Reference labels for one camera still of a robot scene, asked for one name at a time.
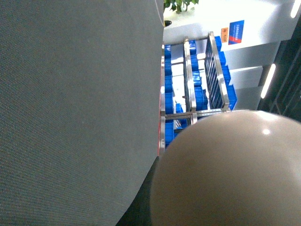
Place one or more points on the green potted plant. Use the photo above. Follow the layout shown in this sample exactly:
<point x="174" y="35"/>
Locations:
<point x="179" y="6"/>

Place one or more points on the steel roller shelf rack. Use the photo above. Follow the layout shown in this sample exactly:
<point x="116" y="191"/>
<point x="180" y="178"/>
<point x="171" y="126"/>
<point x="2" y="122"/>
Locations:
<point x="204" y="88"/>

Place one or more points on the beige plastic dustpan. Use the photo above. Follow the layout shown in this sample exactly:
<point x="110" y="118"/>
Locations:
<point x="231" y="169"/>

